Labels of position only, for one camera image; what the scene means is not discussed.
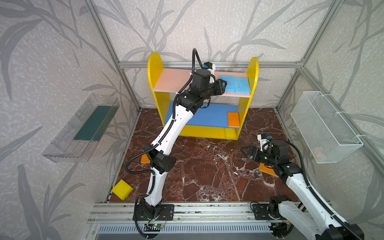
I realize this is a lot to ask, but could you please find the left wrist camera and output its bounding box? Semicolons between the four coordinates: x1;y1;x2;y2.
203;62;216;75

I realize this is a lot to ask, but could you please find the blue sponge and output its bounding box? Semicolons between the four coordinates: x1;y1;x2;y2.
236;78;251;95
220;75;242;93

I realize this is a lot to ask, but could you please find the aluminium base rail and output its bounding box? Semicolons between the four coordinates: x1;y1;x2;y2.
80;201;349;240

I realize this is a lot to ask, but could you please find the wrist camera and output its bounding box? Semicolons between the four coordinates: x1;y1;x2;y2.
203;62;216;75
257;134;272;152

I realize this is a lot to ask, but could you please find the right controller board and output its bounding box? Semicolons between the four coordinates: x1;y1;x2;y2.
270;223;293;238

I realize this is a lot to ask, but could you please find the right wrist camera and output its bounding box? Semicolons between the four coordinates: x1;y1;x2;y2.
257;134;272;152

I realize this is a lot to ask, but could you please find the controller board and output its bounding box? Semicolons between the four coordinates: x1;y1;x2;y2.
270;223;293;238
144;222;166;232

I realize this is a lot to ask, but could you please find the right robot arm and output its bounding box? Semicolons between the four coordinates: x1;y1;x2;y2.
240;138;365;240

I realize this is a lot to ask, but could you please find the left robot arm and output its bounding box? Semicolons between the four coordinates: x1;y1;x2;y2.
125;49;227;222

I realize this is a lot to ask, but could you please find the orange yellow sponge floor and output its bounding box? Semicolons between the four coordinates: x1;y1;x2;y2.
259;164;278;177

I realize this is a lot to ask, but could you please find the yellow shelf unit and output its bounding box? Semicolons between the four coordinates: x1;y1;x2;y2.
148;53;259;140

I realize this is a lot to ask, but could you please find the left controller board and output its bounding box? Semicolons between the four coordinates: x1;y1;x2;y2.
144;222;166;232

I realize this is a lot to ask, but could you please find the white wire mesh basket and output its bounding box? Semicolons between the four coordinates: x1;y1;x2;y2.
291;91;364;164

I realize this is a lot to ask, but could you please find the yellow orange sponge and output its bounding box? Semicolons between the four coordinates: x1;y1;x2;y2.
228;112;240;129

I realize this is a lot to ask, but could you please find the clear plastic wall bin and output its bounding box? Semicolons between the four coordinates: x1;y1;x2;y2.
43;94;120;163

